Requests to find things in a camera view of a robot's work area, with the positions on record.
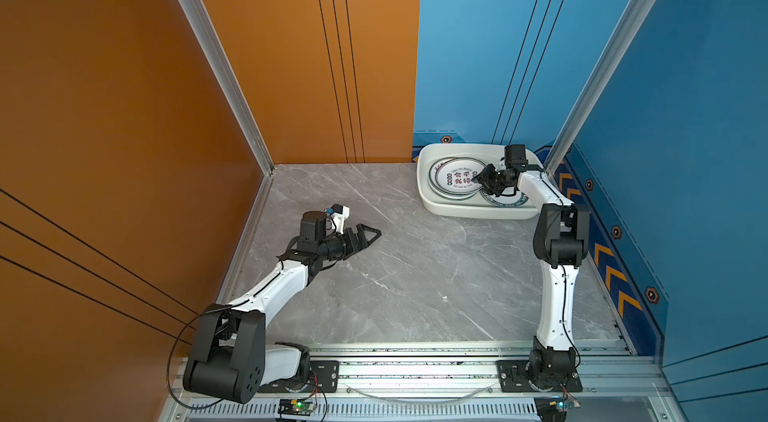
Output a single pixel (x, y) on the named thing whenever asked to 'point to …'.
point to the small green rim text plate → (505, 200)
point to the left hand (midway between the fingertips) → (373, 236)
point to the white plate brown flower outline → (438, 191)
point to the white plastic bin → (476, 207)
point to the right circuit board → (551, 408)
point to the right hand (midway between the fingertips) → (473, 179)
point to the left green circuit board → (295, 407)
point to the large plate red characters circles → (454, 175)
